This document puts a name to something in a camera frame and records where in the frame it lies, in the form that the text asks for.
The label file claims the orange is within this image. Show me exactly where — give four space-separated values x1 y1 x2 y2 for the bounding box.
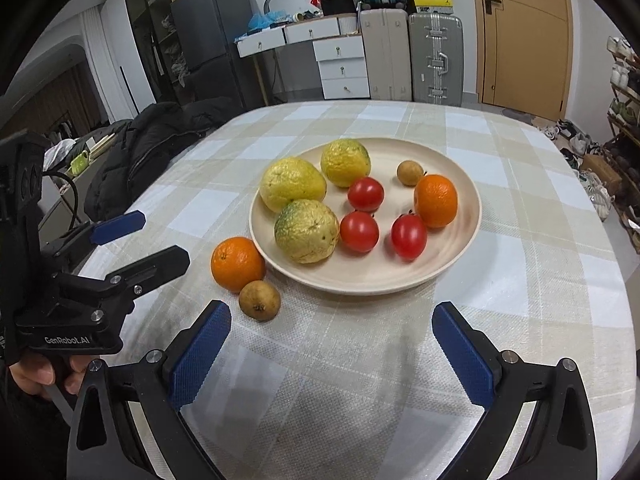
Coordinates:
210 236 266 294
413 174 458 229

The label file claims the small brown fruit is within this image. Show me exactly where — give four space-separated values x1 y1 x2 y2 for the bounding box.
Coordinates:
239 281 281 322
396 160 426 188

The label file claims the greenish bumpy citrus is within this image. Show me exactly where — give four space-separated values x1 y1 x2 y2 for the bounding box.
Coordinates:
273 200 340 264

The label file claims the large yellow citrus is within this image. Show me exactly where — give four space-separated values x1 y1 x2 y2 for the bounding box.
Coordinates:
258 157 326 212

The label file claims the yellow-green bumpy citrus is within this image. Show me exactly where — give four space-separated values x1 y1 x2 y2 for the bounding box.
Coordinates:
320 139 371 188

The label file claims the oblong red tomato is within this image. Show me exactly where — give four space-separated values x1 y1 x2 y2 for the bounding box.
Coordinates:
390 214 427 260

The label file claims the person's left hand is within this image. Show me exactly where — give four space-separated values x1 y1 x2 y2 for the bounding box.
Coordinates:
9 353 96 400

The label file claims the black jacket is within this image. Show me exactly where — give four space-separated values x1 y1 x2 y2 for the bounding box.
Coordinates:
84 98 242 222

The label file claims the dark refrigerator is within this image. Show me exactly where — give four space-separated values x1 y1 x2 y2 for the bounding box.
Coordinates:
171 0 264 110

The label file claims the tall dark cabinet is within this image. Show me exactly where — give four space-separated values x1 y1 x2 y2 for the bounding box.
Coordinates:
125 0 195 105

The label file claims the wooden shoe rack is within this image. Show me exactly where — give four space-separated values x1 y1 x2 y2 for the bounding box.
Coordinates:
603 36 639 252

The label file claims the white drawer desk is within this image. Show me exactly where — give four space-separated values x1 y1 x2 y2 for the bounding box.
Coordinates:
235 13 370 102

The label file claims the beige suitcase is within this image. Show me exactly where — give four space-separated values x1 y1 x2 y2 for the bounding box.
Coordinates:
360 9 412 102

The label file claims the silver suitcase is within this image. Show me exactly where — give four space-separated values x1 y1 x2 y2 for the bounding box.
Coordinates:
408 13 464 106

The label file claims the wooden door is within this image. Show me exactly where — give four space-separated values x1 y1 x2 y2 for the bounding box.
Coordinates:
475 0 573 120

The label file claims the black cable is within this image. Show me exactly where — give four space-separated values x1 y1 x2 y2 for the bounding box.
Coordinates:
41 170 83 233

